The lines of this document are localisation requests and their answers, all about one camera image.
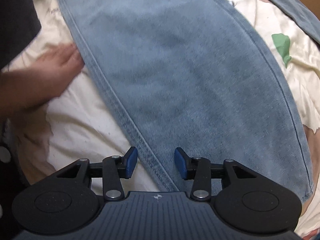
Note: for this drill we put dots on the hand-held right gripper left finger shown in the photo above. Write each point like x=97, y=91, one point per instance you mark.
x=131, y=161

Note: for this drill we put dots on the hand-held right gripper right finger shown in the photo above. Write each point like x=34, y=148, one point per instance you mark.
x=181, y=164

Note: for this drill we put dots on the light blue jeans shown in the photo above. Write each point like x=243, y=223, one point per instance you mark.
x=180, y=75

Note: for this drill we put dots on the person's left forearm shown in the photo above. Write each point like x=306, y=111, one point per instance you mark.
x=15, y=90

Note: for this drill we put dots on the person's left hand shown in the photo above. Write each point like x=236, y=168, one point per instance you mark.
x=57, y=70

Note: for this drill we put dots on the cream bear print bed sheet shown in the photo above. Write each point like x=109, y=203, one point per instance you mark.
x=82, y=120

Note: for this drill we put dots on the dark grey shirt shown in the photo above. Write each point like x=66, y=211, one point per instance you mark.
x=17, y=17

